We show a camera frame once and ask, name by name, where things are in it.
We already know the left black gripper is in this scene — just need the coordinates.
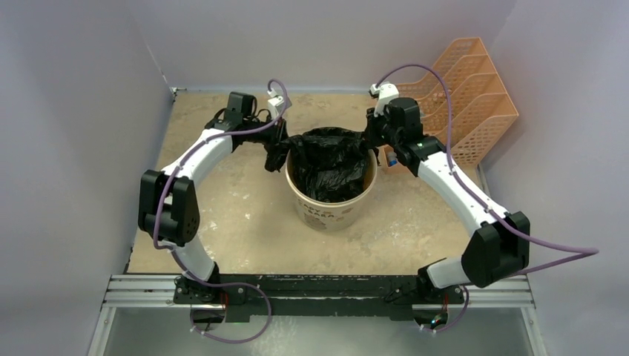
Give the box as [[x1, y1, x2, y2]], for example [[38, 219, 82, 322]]
[[243, 114, 297, 156]]

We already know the black plastic trash bag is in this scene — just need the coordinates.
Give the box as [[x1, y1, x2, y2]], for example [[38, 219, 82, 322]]
[[265, 127, 375, 202]]

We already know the orange plastic file organizer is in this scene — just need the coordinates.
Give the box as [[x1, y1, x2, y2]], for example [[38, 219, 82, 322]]
[[397, 37, 518, 167]]

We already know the beige round trash bin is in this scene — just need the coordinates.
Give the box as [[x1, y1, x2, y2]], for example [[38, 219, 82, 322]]
[[283, 150, 378, 233]]

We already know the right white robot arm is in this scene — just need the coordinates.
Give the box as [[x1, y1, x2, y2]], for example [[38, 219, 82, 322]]
[[364, 97, 530, 302]]

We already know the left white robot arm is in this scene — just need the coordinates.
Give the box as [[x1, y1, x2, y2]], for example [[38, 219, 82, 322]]
[[138, 90, 291, 303]]

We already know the blue small bottle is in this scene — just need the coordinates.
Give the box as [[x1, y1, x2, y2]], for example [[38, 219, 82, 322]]
[[386, 151, 398, 167]]

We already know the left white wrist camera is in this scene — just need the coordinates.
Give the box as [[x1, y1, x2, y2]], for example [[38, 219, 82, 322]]
[[267, 89, 292, 121]]

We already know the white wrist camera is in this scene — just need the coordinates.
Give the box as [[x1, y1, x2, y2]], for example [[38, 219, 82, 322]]
[[267, 89, 292, 121], [369, 82, 400, 117]]

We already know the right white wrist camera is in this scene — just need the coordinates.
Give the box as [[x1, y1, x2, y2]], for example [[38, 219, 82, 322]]
[[369, 82, 400, 117]]

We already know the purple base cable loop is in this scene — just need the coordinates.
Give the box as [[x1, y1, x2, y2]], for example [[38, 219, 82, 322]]
[[189, 283, 274, 346]]

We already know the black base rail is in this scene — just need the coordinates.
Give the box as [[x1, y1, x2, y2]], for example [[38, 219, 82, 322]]
[[174, 274, 464, 323]]

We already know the aluminium frame rail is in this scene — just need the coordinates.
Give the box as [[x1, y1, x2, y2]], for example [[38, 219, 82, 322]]
[[101, 274, 178, 309]]

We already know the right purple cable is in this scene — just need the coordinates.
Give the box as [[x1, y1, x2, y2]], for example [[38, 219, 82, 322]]
[[375, 64, 600, 283]]

